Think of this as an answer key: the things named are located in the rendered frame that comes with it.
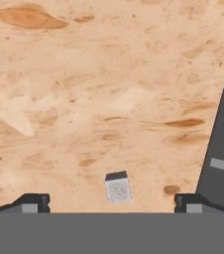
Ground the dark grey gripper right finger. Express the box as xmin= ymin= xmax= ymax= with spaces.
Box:
xmin=173 ymin=192 xmax=224 ymax=214

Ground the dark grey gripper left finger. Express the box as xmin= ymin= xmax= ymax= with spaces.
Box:
xmin=0 ymin=192 xmax=52 ymax=214

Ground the white sugar cube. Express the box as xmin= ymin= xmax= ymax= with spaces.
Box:
xmin=104 ymin=170 xmax=133 ymax=203

